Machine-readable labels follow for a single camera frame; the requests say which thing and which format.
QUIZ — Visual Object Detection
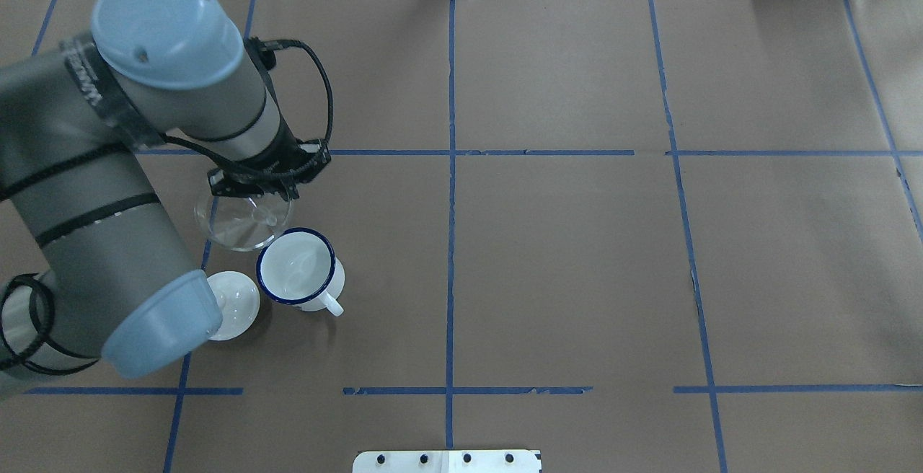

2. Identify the clear plastic funnel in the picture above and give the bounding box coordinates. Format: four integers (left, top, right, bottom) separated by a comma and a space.
193, 193, 294, 252

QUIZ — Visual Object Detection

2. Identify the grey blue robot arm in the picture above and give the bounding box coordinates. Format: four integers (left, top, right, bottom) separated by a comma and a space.
2, 0, 334, 399

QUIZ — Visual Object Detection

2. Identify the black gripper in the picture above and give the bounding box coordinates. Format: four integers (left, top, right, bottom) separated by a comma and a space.
208, 140, 332, 201

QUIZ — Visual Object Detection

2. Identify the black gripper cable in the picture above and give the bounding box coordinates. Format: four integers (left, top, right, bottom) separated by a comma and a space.
249, 38, 335, 153

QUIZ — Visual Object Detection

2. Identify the white enamel mug blue rim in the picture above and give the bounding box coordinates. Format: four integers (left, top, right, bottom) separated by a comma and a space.
256, 227, 345, 317

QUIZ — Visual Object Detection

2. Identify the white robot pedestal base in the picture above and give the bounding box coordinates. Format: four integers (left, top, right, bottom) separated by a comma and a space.
352, 449, 543, 472

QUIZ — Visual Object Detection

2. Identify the white mug lid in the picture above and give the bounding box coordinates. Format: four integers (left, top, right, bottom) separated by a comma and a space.
207, 270, 260, 342

